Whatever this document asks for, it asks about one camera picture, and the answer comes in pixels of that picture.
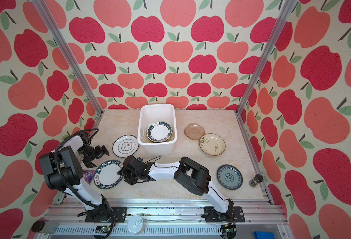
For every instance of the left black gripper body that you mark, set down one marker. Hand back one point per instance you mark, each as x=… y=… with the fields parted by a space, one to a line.
x=89 y=154

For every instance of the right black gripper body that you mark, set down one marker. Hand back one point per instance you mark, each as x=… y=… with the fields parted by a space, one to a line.
x=128 y=178

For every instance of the white plate black flower outline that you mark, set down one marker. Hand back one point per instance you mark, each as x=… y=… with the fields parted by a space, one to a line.
x=125 y=146

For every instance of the white plate green text rim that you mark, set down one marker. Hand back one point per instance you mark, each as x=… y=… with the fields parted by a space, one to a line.
x=106 y=176

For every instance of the white plate green red rim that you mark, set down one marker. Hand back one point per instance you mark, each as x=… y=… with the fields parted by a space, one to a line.
x=159 y=132

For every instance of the cream plate with plant drawing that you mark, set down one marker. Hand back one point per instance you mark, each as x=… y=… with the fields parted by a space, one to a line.
x=212 y=144

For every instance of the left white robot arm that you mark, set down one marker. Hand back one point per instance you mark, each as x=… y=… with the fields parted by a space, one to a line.
x=63 y=172

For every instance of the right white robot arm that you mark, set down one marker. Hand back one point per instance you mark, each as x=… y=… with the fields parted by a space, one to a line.
x=191 y=175

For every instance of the white plastic bin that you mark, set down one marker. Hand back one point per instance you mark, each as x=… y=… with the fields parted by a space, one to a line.
x=150 y=114

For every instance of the purple snack bag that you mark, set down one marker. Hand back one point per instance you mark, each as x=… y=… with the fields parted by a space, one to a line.
x=88 y=175

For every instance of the pink ribbed glass plate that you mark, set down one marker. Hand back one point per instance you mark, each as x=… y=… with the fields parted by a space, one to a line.
x=194 y=131

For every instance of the black round knob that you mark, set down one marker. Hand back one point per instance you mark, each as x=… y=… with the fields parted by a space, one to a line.
x=38 y=226

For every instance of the blue patterned plate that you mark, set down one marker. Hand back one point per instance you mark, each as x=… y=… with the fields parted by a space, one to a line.
x=229 y=177

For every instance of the small metal cylinder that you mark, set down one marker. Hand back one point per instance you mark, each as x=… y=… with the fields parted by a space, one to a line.
x=256 y=180

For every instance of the blue object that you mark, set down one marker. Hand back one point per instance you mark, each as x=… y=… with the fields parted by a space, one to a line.
x=263 y=235

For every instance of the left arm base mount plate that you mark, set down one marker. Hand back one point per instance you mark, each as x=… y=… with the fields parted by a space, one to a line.
x=115 y=214

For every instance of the aluminium front rail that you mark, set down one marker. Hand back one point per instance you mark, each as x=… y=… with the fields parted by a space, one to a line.
x=165 y=218

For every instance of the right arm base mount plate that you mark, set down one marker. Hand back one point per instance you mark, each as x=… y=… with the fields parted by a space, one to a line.
x=212 y=216

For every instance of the left aluminium frame post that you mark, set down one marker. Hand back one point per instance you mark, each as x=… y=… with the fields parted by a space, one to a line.
x=55 y=31

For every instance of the aluminium frame post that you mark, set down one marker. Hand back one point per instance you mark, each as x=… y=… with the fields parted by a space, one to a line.
x=55 y=31
x=285 y=12

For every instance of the right aluminium frame post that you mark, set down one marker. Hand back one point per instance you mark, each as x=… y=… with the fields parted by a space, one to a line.
x=285 y=12

